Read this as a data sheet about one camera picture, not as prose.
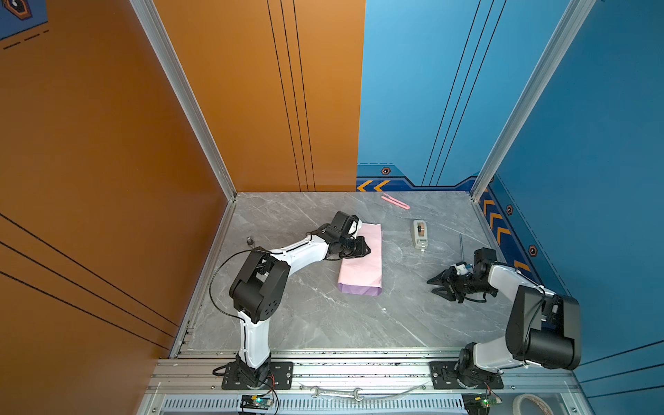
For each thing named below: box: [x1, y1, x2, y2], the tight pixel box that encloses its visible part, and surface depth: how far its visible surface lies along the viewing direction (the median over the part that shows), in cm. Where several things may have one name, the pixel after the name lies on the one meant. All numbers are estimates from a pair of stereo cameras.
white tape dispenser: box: [413, 219, 428, 249], surface depth 104 cm
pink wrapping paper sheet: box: [337, 223, 383, 297], surface depth 90 cm
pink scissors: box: [380, 192, 411, 211], surface depth 118 cm
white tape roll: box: [511, 393, 555, 415], surface depth 69 cm
